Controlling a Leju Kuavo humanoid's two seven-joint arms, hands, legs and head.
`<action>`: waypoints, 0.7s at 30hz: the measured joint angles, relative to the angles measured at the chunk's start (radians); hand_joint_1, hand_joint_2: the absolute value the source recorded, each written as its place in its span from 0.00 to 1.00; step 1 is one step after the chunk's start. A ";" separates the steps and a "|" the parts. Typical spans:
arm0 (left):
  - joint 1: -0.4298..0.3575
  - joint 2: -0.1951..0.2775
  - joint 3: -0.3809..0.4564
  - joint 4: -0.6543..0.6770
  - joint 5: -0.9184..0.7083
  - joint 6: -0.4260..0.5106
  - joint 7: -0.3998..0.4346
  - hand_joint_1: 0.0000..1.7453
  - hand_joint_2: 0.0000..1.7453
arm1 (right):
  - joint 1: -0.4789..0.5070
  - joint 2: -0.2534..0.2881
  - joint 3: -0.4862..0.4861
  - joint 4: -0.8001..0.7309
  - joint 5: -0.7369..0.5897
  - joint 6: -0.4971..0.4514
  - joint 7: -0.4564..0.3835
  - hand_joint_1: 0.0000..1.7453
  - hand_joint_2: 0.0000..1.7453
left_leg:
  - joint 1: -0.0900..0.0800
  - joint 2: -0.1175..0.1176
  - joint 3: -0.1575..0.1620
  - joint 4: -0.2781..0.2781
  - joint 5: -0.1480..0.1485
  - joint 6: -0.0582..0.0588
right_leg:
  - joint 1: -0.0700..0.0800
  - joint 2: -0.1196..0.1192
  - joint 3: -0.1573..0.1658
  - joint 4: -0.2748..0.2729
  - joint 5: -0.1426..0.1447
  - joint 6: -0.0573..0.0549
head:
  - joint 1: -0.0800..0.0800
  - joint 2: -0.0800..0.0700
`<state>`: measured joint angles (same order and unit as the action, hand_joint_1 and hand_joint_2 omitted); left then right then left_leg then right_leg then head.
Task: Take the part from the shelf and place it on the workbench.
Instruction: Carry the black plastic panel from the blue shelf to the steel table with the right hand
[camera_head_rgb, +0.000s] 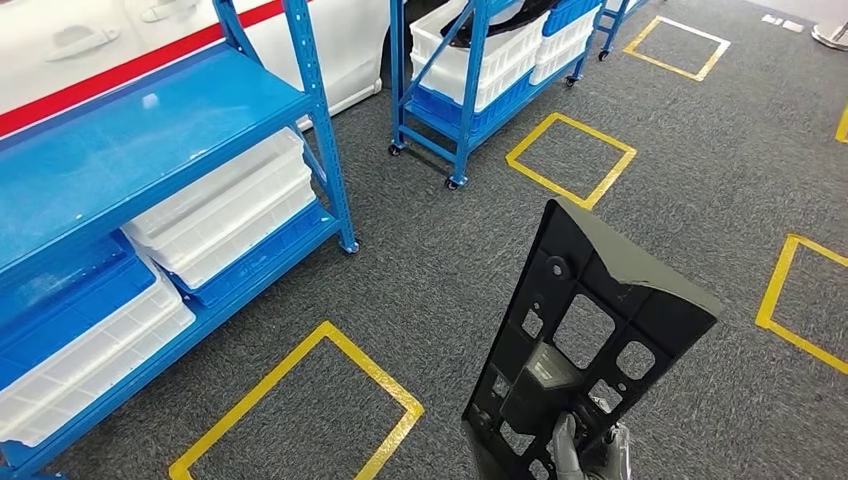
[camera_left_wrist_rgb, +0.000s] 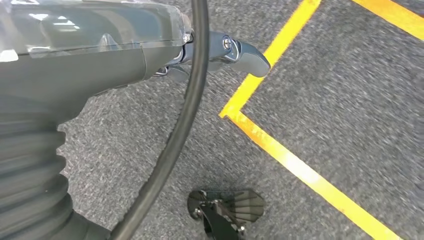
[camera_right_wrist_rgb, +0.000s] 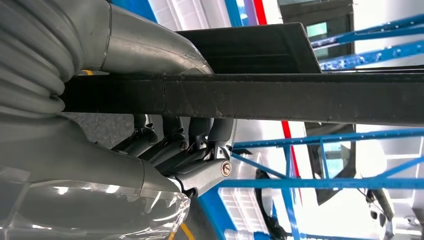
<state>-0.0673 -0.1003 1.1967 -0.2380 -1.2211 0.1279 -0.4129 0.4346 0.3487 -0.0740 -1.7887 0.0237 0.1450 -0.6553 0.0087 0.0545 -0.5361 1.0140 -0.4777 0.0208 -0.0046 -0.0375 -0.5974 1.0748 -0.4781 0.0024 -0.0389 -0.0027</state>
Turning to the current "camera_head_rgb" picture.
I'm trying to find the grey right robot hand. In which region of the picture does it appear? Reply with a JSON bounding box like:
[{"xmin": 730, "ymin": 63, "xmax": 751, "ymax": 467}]
[{"xmin": 551, "ymin": 411, "xmax": 632, "ymax": 480}]

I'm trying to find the black plastic plate bracket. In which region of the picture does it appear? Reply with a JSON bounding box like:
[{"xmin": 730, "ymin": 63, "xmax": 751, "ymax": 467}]
[{"xmin": 461, "ymin": 197, "xmax": 725, "ymax": 480}]

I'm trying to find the black curved part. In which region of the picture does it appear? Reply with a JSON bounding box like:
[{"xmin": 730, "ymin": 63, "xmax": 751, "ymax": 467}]
[{"xmin": 440, "ymin": 0, "xmax": 562, "ymax": 49}]

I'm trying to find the blue metal shelf rack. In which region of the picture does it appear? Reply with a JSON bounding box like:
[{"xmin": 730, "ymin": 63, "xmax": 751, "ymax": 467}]
[{"xmin": 0, "ymin": 0, "xmax": 360, "ymax": 480}]

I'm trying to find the blue metal rack on wheels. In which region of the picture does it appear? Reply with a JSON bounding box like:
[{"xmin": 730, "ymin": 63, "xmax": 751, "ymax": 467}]
[
  {"xmin": 592, "ymin": 0, "xmax": 652, "ymax": 63},
  {"xmin": 387, "ymin": 0, "xmax": 605, "ymax": 192}
]

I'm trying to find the chrome round stanchion base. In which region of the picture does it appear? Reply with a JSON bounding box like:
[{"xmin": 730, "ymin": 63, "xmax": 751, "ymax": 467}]
[{"xmin": 811, "ymin": 19, "xmax": 848, "ymax": 53}]

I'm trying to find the white car with red stripe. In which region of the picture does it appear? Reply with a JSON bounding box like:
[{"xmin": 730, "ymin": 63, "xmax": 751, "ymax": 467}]
[{"xmin": 0, "ymin": 0, "xmax": 399, "ymax": 139}]

